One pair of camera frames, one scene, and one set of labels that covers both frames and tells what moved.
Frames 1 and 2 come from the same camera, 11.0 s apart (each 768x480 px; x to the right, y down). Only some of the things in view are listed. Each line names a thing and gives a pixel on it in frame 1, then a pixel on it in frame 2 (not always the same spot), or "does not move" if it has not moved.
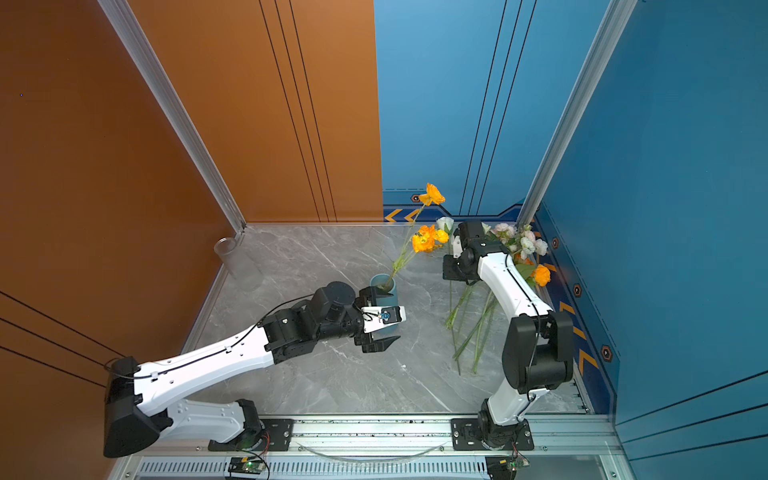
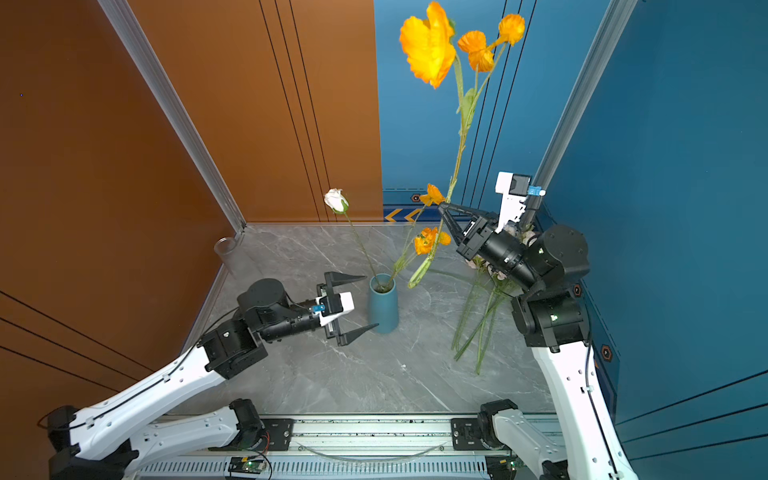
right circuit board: [504, 467] does not move
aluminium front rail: [575, 449] does not move
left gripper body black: [357, 320] to [332, 331]
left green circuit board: [250, 464] does not move
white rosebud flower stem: [446, 224] to [337, 200]
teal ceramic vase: [385, 282] does not move
